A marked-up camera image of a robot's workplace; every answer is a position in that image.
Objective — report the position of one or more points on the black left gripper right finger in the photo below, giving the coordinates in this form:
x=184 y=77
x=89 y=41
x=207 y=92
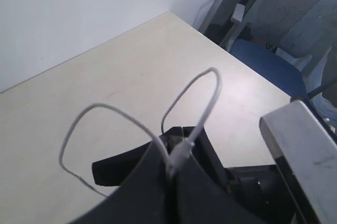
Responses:
x=207 y=204

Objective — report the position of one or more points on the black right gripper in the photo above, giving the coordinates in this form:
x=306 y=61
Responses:
x=263 y=190

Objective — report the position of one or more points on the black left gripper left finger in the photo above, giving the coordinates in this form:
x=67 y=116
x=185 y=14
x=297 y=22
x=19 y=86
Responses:
x=139 y=199

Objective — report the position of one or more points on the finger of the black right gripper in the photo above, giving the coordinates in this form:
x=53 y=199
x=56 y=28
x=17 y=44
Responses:
x=114 y=170

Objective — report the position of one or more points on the grey mesh office chair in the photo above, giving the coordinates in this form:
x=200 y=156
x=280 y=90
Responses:
x=281 y=40

